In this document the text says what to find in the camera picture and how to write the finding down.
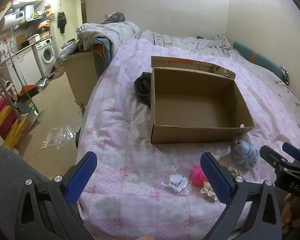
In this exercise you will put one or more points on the beige lace scrunchie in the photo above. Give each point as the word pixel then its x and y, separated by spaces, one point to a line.
pixel 234 171

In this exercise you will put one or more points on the cardboard box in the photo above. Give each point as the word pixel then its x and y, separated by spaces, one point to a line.
pixel 197 135

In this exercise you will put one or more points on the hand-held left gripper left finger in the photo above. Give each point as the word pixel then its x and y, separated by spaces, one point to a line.
pixel 81 175

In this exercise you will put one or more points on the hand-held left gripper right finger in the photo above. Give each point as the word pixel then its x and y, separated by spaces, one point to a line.
pixel 215 177

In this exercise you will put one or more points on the red and black box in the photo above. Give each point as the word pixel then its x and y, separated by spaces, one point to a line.
pixel 27 91

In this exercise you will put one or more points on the black cloth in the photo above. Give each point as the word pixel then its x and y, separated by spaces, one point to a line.
pixel 142 87

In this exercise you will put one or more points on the grey duvet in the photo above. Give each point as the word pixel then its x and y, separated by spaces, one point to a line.
pixel 107 30

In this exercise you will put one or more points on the blue fluffy scrunchie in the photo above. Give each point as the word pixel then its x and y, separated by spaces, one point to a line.
pixel 245 152

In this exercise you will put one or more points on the black hanging garment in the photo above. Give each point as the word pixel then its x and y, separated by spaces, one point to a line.
pixel 61 21

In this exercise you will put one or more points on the white washing machine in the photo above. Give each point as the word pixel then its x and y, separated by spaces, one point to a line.
pixel 46 55

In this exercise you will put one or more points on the pile of clothes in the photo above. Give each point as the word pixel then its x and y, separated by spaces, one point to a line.
pixel 70 47

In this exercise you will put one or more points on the blue and orange cloth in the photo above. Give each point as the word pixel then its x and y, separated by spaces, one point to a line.
pixel 102 48

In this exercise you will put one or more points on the green bucket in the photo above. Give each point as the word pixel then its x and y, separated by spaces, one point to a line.
pixel 22 107

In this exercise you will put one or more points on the dark brown door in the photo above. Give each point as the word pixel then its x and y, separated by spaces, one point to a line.
pixel 83 5

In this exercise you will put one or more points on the white water heater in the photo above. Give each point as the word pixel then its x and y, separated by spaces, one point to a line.
pixel 13 21

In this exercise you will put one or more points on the person's right hand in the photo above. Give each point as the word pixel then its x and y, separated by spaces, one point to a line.
pixel 288 210

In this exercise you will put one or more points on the cream frilled scrunchie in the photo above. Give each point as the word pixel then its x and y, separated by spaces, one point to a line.
pixel 207 190

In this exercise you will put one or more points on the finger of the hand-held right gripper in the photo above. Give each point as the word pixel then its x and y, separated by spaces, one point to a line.
pixel 293 151
pixel 268 155

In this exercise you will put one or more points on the clear plastic packaging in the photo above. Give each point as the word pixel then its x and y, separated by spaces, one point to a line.
pixel 60 136

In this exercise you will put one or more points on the white floor cabinet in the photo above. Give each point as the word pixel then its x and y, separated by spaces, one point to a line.
pixel 27 65

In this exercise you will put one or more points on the pale patterned bed sheet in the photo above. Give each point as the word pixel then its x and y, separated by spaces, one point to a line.
pixel 190 42

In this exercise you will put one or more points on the striped grey pillow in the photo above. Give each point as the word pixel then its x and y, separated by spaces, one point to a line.
pixel 115 17

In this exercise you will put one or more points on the pink bow-print blanket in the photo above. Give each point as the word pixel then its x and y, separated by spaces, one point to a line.
pixel 120 130

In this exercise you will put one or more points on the teal cushion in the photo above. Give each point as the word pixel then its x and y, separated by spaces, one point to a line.
pixel 260 58

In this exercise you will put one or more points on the clear plastic packet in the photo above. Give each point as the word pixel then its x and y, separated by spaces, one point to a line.
pixel 178 181

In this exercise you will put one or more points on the yellow wooden rack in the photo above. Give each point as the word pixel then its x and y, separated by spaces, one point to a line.
pixel 5 132

